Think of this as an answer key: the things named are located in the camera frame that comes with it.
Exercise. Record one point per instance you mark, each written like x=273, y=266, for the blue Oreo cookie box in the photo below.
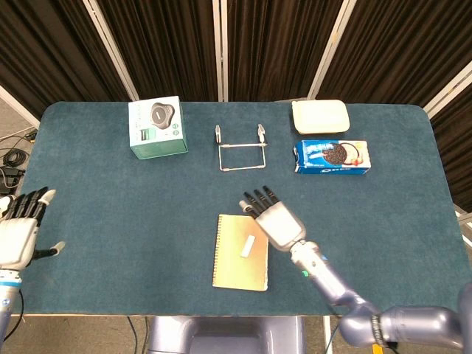
x=332, y=155

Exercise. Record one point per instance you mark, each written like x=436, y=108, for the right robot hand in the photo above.
x=280, y=225

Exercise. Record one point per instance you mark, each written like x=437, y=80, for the white screen frame post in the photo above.
x=220, y=51
x=18, y=107
x=330, y=51
x=448, y=86
x=110, y=51

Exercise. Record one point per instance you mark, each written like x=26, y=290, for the black power adapter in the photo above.
x=9, y=178

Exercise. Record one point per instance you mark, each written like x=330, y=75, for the blue felt table cover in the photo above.
x=129, y=221

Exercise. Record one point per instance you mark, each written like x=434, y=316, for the dark pleated curtain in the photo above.
x=173, y=44

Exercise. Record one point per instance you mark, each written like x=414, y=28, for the grey robot torso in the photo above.
x=228, y=335

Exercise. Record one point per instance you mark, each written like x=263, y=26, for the green speaker product box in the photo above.
x=156, y=123

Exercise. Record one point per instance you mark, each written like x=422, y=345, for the white table leg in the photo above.
x=327, y=333

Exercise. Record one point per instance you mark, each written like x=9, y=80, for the cream lidded plastic container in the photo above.
x=320, y=116

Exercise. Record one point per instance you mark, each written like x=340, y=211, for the yellow spiral notebook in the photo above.
x=236, y=269

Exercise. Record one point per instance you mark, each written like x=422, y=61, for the white eraser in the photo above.
x=248, y=246

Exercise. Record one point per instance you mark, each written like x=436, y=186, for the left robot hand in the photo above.
x=14, y=239

